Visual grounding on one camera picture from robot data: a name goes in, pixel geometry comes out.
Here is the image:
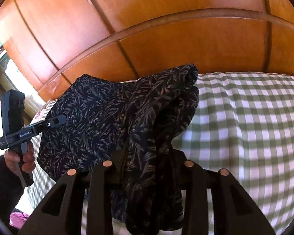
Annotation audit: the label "dark left sleeve forearm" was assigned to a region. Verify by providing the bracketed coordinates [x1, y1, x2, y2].
[0, 155, 24, 225]

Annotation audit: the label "wooden wardrobe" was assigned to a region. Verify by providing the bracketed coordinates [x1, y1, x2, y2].
[0, 0, 294, 101]

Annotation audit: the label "clutter pile beside bed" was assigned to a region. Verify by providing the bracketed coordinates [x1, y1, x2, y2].
[9, 209, 29, 229]

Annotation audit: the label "left hand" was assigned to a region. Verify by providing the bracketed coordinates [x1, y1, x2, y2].
[4, 142, 35, 176]

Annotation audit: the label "green checkered bed sheet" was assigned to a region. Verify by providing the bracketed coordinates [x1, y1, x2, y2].
[26, 71, 294, 235]

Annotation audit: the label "dark leaf-print pants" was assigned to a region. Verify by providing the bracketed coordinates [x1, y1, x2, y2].
[37, 64, 199, 234]

